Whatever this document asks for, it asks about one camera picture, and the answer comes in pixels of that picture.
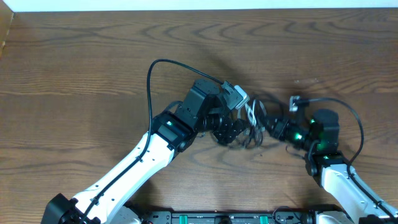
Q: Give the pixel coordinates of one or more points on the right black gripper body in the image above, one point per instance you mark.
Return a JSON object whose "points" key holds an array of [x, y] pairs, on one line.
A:
{"points": [[282, 130]]}

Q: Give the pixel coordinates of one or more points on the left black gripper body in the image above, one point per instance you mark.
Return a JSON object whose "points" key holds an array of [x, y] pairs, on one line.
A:
{"points": [[227, 130]]}

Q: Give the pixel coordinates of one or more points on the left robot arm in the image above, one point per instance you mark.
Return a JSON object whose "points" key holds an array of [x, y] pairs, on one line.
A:
{"points": [[206, 107]]}

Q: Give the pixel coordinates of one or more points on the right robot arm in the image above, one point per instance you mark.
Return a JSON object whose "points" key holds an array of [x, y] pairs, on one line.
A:
{"points": [[329, 167]]}

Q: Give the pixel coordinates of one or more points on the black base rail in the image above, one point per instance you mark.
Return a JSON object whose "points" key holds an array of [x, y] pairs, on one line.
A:
{"points": [[283, 215]]}

